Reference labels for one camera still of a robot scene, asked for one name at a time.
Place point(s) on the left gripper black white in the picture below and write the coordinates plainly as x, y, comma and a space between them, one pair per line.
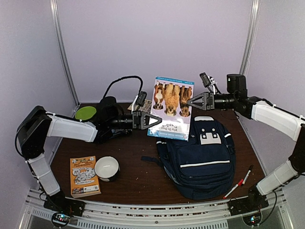
139, 120

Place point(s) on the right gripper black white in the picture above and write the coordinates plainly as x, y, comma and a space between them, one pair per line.
206, 100

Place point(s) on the yellow picture-grid book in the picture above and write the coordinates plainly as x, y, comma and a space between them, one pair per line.
146, 107

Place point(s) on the dog picture book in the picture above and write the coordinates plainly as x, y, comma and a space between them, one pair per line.
169, 102

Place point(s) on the white black bowl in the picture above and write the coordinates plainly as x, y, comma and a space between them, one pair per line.
107, 168

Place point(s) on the navy blue student backpack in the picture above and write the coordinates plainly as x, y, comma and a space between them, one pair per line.
202, 167

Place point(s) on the orange cartoon paperback book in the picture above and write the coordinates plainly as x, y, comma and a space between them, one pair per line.
84, 181

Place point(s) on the dark blue cover book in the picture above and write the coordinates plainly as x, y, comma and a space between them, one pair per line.
103, 136

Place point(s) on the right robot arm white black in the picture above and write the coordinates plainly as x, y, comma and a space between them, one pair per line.
261, 110

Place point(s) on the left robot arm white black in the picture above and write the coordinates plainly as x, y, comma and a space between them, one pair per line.
108, 121

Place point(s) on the green plate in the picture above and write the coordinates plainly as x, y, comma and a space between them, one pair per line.
85, 113

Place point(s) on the black white marker pen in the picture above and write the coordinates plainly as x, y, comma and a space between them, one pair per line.
247, 175

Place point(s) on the red white marker pen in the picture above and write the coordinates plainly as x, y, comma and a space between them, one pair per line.
233, 188

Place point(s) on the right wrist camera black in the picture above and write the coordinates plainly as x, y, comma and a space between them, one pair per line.
205, 79

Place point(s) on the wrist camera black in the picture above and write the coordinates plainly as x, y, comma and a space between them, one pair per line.
141, 98
205, 79

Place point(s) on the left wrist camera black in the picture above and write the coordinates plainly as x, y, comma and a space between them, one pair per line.
141, 98

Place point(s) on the right aluminium corner post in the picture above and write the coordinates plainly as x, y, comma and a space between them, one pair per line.
251, 35

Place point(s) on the aluminium corner post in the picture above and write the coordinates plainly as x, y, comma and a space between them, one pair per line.
63, 55
251, 35

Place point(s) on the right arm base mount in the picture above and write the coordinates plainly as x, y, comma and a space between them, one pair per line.
250, 206

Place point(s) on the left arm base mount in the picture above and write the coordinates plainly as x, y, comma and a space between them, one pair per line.
64, 209

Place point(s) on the aluminium front rail frame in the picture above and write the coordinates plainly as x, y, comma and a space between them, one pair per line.
202, 215

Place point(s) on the left aluminium corner post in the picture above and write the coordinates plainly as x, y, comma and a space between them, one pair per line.
63, 55

